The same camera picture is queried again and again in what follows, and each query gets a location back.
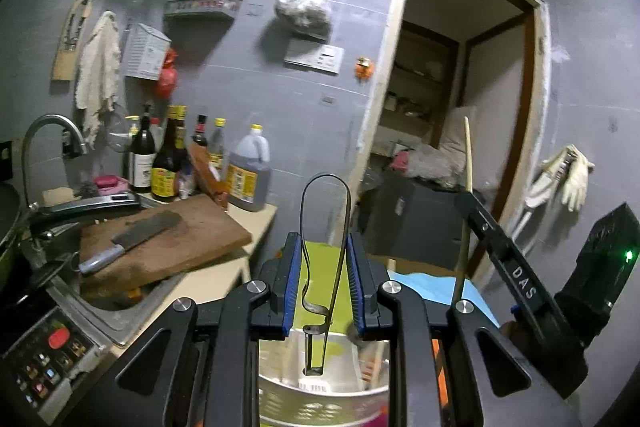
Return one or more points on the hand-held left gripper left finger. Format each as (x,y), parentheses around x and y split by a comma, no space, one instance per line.
(292,282)

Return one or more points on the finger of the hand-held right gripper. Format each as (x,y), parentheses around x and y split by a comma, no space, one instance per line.
(500,247)

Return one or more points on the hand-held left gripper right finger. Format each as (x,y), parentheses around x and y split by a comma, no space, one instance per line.
(356,282)

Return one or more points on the wooden chopstick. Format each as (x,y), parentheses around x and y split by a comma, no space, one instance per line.
(467,157)

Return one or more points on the white plastic utensil caddy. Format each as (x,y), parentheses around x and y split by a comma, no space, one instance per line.
(320,407)

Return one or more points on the green cloth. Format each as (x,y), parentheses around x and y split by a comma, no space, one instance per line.
(320,267)

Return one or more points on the grey cabinet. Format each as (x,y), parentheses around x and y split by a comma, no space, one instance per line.
(415,217)

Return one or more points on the wooden cutting board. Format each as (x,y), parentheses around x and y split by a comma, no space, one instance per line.
(200,237)

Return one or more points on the crumpled clear plastic bag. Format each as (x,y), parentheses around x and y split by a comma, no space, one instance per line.
(430,162)

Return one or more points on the large oil jug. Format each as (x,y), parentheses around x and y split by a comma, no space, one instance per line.
(247,177)

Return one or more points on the white pillow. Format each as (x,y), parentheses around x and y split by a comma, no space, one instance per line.
(457,127)

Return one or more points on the clear bottle yellow cap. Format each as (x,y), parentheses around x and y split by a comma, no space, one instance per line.
(217,147)

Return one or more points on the steel cleaver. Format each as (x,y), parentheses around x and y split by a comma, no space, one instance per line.
(145,229)

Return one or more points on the dark bottle yellow label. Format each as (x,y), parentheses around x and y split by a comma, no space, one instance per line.
(167,167)

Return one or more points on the steel sink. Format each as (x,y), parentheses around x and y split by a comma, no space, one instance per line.
(125,312)

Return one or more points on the dark bottle red cap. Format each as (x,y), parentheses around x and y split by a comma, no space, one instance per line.
(200,132)

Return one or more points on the wooden shelf unit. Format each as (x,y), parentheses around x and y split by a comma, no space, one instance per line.
(420,82)

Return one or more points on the dark bottle black pourer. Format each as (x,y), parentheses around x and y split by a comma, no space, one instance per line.
(141,157)

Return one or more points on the pink sponge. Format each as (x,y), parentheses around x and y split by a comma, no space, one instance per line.
(110,182)

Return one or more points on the black pan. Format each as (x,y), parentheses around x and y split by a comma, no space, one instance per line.
(75,209)

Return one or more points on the red plastic bag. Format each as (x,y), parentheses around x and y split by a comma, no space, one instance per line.
(167,79)

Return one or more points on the induction cooker control panel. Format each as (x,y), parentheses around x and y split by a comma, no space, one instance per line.
(45,357)

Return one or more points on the white hanging towel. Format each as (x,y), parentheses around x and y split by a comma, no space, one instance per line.
(100,72)

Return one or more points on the steel faucet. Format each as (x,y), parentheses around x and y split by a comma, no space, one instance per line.
(45,124)

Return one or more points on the wooden door frame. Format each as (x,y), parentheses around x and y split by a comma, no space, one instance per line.
(385,82)

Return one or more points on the orange wall hook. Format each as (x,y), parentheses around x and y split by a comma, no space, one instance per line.
(364,68)

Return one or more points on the white wall switch panel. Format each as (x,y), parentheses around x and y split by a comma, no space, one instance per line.
(315,57)

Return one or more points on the white wall box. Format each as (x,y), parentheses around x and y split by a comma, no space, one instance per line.
(146,52)

